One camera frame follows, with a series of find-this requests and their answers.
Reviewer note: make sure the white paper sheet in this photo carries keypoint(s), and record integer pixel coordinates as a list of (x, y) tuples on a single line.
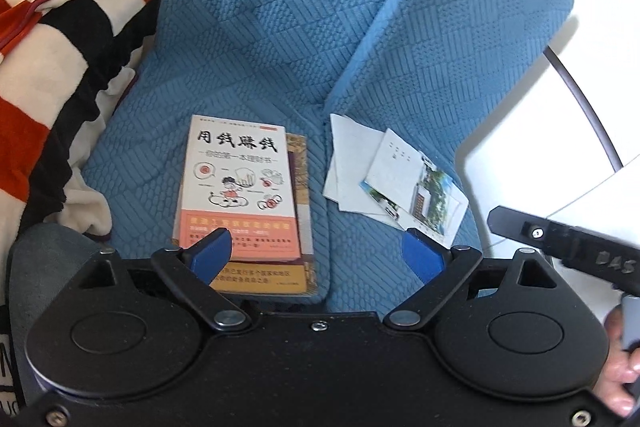
[(350, 157), (360, 206)]

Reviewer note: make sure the white and pink cartoon book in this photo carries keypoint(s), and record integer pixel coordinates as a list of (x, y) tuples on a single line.
[(235, 157)]

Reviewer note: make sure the person's right hand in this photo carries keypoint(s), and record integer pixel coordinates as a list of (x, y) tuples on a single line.
[(620, 382)]

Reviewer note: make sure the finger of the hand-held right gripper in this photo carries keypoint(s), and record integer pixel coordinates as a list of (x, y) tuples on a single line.
[(520, 227)]

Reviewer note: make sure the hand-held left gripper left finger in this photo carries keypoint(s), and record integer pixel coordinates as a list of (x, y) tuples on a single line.
[(212, 257)]

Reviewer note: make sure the purple and yellow book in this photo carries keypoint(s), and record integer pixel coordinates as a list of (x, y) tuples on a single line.
[(260, 279)]

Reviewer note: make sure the white side table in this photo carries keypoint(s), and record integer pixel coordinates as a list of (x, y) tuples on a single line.
[(525, 177)]

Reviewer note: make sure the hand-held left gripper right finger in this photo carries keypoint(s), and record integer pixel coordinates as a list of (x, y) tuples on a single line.
[(422, 257)]

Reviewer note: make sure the photo brochure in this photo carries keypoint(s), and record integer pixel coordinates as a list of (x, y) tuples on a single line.
[(430, 192)]

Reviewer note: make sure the striped fleece blanket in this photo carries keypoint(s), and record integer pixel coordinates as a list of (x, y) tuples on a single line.
[(60, 72)]

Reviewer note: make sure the black white printed cloth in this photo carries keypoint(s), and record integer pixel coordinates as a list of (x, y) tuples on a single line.
[(7, 372)]

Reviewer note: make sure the blue textured blanket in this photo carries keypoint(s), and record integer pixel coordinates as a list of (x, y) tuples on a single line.
[(280, 32)]

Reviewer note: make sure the landscape painting cover book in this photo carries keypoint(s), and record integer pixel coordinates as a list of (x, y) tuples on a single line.
[(297, 167)]

